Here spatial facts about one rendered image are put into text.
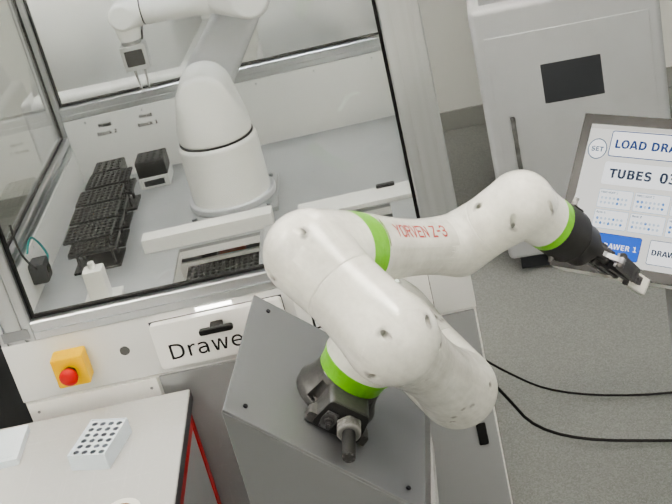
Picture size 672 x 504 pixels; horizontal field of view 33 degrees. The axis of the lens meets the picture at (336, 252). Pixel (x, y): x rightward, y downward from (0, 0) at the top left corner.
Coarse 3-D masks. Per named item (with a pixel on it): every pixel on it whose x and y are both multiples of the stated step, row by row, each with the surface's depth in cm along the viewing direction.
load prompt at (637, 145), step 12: (624, 132) 220; (636, 132) 218; (612, 144) 221; (624, 144) 219; (636, 144) 218; (648, 144) 216; (660, 144) 215; (612, 156) 220; (624, 156) 219; (636, 156) 217; (648, 156) 216; (660, 156) 214
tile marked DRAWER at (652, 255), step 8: (656, 240) 211; (648, 248) 212; (656, 248) 211; (664, 248) 210; (648, 256) 211; (656, 256) 210; (664, 256) 209; (648, 264) 211; (656, 264) 210; (664, 264) 209
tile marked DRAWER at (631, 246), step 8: (600, 232) 219; (608, 240) 217; (616, 240) 216; (624, 240) 215; (632, 240) 214; (640, 240) 213; (616, 248) 216; (624, 248) 215; (632, 248) 214; (640, 248) 213; (632, 256) 213
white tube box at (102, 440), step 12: (96, 420) 242; (108, 420) 241; (120, 420) 240; (84, 432) 239; (96, 432) 238; (108, 432) 237; (120, 432) 237; (84, 444) 235; (96, 444) 234; (108, 444) 233; (120, 444) 236; (72, 456) 231; (84, 456) 231; (96, 456) 230; (108, 456) 231; (72, 468) 233; (84, 468) 232; (96, 468) 232; (108, 468) 231
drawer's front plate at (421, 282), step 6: (414, 276) 243; (420, 276) 243; (426, 276) 243; (414, 282) 243; (420, 282) 243; (426, 282) 243; (420, 288) 244; (426, 288) 244; (426, 294) 245; (432, 300) 246; (300, 312) 245; (306, 312) 245; (300, 318) 246; (306, 318) 246; (312, 324) 247; (318, 324) 247
